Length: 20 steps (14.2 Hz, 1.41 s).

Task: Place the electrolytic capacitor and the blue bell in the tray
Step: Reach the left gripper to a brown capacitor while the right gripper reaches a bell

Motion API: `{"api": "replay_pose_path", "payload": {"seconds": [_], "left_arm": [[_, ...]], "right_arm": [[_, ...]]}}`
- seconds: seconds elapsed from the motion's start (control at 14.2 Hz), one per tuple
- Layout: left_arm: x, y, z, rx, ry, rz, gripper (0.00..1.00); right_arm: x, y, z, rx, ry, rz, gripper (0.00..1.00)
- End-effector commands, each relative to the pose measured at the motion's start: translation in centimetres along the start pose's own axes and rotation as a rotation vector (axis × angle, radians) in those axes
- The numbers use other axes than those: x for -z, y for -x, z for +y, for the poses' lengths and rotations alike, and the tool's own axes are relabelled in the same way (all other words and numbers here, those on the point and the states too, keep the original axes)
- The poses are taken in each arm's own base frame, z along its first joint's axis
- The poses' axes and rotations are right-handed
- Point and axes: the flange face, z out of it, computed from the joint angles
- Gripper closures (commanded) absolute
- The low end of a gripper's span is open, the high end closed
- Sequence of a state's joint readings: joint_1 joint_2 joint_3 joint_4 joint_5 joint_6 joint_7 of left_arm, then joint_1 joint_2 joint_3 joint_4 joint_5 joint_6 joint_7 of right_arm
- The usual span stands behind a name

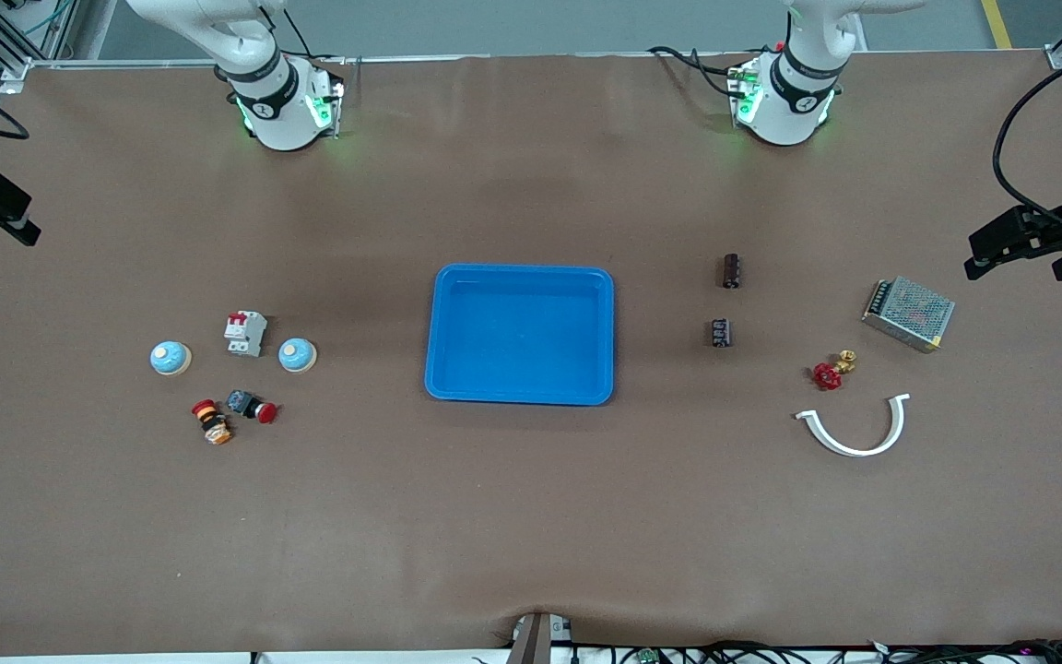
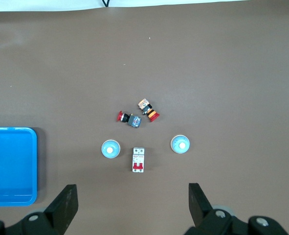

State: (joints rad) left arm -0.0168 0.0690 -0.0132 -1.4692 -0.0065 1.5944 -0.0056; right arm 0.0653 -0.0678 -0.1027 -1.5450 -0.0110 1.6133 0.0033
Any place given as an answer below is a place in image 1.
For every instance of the blue call bell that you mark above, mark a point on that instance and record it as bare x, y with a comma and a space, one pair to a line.
170, 359
297, 356

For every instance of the black terminal block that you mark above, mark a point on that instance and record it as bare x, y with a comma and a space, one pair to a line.
721, 334
731, 271

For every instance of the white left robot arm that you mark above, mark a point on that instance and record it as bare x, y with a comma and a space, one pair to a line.
784, 101

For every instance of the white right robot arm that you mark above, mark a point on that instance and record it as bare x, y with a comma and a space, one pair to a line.
277, 111

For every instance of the blue plastic tray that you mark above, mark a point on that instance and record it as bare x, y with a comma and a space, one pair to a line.
522, 341

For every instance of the metal mesh power supply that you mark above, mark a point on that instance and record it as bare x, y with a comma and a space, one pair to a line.
909, 314

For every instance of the white curved plastic clip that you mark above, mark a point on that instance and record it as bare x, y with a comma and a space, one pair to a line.
858, 451

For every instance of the white red circuit breaker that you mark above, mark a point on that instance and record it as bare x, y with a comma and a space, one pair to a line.
245, 334

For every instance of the orange red push button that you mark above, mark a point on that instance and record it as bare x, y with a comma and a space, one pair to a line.
211, 421

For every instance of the red emergency stop button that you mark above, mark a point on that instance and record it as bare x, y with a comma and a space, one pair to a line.
250, 405

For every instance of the brown table mat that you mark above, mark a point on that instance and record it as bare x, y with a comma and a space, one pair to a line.
531, 516

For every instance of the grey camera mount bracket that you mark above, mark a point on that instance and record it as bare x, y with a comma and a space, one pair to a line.
536, 641

